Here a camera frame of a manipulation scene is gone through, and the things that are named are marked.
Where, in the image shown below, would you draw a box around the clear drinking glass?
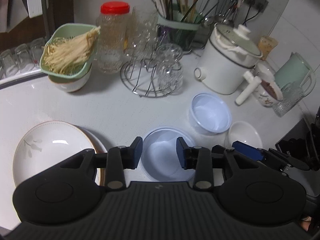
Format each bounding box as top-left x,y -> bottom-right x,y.
14,43 -> 34,73
0,49 -> 16,79
30,38 -> 47,66

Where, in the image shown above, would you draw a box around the textured glass tumbler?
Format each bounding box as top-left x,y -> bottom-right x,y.
272,83 -> 304,118

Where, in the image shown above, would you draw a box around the white rose-pattern plate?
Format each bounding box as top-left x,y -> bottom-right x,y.
77,126 -> 108,187

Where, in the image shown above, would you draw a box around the cluster of clear glasses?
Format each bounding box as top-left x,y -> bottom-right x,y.
124,7 -> 161,58

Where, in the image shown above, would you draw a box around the glass jar with red lid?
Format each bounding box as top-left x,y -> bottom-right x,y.
96,2 -> 131,74

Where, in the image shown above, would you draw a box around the set of metal kitchen utensils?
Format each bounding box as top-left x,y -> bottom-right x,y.
200,0 -> 240,27

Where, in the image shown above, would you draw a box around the small white bowl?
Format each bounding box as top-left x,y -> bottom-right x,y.
227,120 -> 263,153

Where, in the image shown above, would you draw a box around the yellow packet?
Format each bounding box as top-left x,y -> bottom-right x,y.
257,35 -> 279,61

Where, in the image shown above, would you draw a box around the metal wire cup rack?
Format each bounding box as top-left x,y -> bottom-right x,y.
120,36 -> 184,98

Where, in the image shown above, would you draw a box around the black power cable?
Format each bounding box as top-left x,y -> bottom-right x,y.
243,4 -> 266,23

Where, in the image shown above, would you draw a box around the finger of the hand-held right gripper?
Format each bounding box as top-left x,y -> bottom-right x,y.
232,141 -> 308,173

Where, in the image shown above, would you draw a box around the brown wooden cutting board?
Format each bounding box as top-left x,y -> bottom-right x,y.
0,0 -> 76,53

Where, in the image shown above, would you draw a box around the green plastic basket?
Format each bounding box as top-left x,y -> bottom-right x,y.
40,23 -> 101,79

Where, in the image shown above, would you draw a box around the white utensil cup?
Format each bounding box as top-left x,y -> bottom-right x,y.
26,0 -> 49,19

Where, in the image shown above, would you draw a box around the white ceramic bowl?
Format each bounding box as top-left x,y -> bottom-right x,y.
48,63 -> 92,93

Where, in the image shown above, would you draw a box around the green chopstick holder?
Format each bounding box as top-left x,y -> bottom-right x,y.
157,12 -> 204,52

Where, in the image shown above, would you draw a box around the enoki mushrooms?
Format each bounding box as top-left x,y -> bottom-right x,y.
43,26 -> 101,73

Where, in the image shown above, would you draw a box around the cut glass cup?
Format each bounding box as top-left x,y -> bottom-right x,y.
157,61 -> 184,92
156,43 -> 183,65

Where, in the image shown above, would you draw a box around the floral ceramic cup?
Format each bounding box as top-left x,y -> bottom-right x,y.
252,62 -> 284,108

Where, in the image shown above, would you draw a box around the dark wall power outlet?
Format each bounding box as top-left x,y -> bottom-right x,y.
243,0 -> 269,13

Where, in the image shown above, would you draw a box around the light blue plastic bowl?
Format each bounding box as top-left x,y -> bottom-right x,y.
188,93 -> 232,136
138,127 -> 197,182

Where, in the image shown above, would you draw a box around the light green kettle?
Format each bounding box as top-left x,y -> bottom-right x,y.
273,52 -> 317,101

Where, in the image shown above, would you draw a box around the white plastic handle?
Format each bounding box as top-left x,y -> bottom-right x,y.
235,70 -> 262,106

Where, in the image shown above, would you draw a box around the white drain tray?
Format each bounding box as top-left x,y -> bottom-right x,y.
0,64 -> 48,89

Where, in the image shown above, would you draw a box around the bundle of chopsticks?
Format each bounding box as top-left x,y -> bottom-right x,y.
150,0 -> 203,23

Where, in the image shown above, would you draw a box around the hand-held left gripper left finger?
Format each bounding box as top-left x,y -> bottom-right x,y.
59,137 -> 144,190

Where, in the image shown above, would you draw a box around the silver textured board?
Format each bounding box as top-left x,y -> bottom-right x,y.
0,0 -> 31,33

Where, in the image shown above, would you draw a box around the black metal dish rack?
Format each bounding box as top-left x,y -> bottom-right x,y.
0,0 -> 54,91

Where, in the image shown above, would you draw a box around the white electric cooker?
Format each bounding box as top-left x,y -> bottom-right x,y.
193,23 -> 264,96

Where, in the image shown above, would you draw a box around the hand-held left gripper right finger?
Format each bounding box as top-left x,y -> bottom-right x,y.
176,137 -> 261,190

